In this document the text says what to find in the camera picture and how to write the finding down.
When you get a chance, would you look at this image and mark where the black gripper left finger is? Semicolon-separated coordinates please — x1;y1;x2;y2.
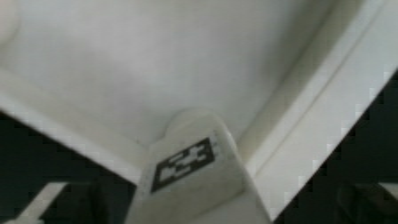
11;182;136;224

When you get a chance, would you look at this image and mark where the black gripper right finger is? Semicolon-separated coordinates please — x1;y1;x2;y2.
333;183;398;224

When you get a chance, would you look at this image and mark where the white table leg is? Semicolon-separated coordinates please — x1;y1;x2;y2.
125;109;272;224

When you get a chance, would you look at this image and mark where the white square tabletop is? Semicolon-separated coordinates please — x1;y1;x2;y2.
0;0;398;214

